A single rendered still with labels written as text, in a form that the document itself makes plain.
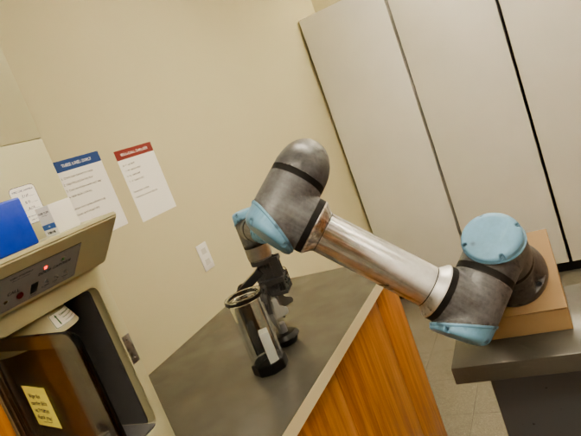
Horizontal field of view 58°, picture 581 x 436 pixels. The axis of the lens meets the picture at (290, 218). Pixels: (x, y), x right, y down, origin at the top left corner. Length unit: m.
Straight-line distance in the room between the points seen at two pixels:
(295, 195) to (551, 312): 0.61
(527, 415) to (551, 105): 2.56
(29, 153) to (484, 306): 0.97
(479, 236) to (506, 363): 0.28
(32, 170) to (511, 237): 0.98
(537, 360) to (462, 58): 2.67
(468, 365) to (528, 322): 0.17
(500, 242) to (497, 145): 2.63
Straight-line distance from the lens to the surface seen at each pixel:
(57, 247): 1.09
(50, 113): 1.91
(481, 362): 1.23
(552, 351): 1.22
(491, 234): 1.09
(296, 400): 1.32
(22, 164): 1.23
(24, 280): 1.07
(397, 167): 3.80
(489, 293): 1.07
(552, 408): 1.35
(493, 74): 3.63
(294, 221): 1.00
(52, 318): 1.22
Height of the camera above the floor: 1.55
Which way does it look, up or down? 10 degrees down
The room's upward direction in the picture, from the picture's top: 21 degrees counter-clockwise
